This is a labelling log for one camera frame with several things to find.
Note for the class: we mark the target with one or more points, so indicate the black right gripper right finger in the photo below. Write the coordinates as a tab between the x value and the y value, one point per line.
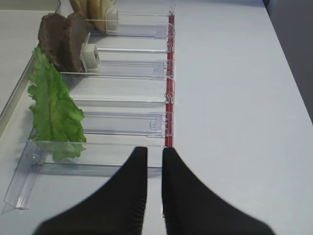
191	208

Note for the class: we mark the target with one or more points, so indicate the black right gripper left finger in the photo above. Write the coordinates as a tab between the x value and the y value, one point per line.
117	208

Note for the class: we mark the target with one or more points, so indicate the green lettuce leaf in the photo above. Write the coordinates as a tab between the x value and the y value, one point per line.
56	118

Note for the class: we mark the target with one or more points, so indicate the brown meat patty front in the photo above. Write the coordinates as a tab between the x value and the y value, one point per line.
73	36

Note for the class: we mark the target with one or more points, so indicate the brown meat patty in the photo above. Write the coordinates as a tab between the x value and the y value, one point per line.
73	36
50	36

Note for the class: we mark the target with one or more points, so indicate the brown meat patty rear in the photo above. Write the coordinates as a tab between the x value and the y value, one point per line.
50	36

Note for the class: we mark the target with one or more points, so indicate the clear acrylic right food rack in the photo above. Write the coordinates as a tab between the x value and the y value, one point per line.
127	102

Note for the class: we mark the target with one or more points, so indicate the white rack pusher block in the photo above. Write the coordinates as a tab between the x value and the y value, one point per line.
89	55

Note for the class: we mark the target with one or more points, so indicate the white upper pusher block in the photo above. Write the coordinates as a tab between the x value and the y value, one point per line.
111	18

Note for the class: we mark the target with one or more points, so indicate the golden bun slice front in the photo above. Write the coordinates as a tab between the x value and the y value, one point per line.
98	10

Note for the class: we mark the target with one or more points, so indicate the golden bun slice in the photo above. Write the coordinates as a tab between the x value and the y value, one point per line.
98	10
80	6

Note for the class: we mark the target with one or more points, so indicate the golden bun slice rear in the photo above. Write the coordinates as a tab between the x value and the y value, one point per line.
80	6

